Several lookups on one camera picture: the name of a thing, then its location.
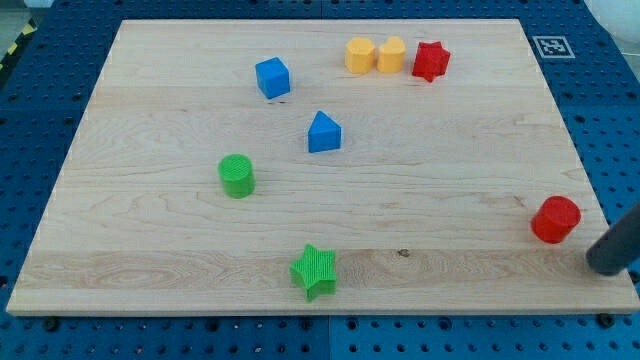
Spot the red cylinder block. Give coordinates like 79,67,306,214
530,196,582,244

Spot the light wooden board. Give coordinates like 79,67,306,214
7,20,639,317

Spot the blue triangle block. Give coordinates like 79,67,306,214
307,110,342,153

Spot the green cylinder block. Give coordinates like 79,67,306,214
218,154,255,199

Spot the green star block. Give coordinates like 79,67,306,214
289,244,337,302

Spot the blue cube block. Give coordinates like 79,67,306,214
255,57,291,99

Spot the yellow hexagon block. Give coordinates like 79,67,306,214
344,37,376,74

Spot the yellow heart block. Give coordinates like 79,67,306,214
376,36,406,74

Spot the red star block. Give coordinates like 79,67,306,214
412,41,451,82

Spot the white fiducial marker tag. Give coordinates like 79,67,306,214
532,35,575,59

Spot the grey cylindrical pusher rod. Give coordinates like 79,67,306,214
586,203,639,276

